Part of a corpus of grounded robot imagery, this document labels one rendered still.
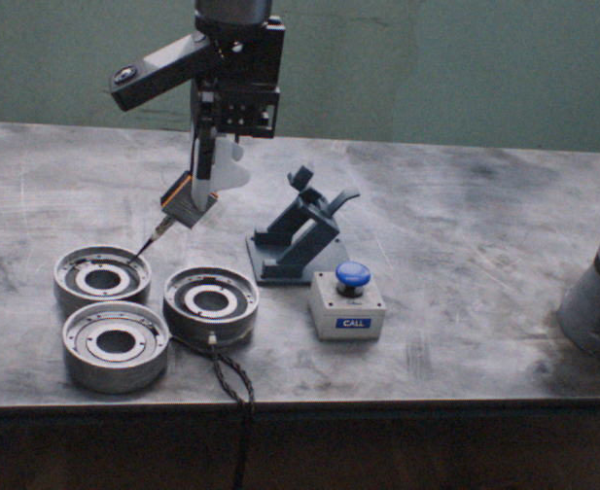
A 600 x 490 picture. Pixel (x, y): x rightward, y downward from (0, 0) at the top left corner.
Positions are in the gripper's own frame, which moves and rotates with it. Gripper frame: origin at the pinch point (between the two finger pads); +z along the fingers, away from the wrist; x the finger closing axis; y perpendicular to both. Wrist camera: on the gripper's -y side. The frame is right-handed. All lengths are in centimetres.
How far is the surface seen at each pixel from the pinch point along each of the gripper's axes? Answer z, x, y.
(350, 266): 5.7, -5.7, 17.4
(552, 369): 13.3, -14.8, 40.5
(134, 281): 10.2, -2.6, -6.0
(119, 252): 9.6, 2.3, -7.6
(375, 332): 12.0, -9.5, 20.6
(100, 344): 11.7, -11.6, -9.8
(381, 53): 42, 154, 72
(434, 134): 67, 154, 94
